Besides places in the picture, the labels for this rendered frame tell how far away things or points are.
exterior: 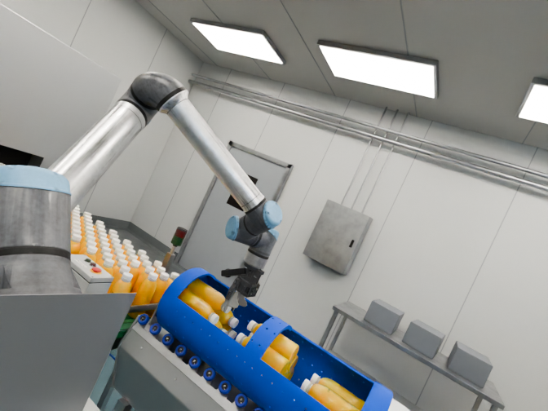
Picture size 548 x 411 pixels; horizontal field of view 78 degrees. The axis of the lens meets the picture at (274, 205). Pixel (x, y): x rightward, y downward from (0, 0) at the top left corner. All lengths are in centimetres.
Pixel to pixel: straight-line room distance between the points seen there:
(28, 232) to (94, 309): 18
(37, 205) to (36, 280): 14
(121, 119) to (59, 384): 74
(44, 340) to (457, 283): 419
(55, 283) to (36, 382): 16
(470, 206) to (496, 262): 67
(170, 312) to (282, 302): 359
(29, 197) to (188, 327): 80
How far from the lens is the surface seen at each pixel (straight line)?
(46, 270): 71
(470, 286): 449
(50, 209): 76
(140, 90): 120
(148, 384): 155
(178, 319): 140
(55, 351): 70
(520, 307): 455
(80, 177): 103
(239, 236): 125
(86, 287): 144
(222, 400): 137
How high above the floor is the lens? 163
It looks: 1 degrees down
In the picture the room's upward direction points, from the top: 25 degrees clockwise
